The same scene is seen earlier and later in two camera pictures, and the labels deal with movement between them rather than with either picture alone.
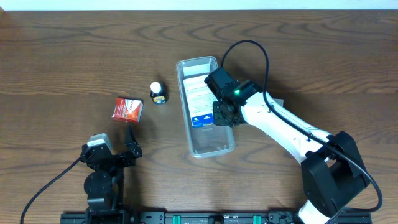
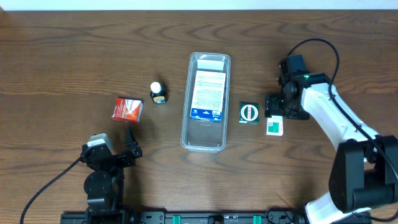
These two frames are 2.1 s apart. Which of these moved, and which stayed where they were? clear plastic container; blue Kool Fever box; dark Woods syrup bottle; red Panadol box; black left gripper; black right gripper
Moved: blue Kool Fever box; black right gripper; clear plastic container
Stayed: red Panadol box; dark Woods syrup bottle; black left gripper
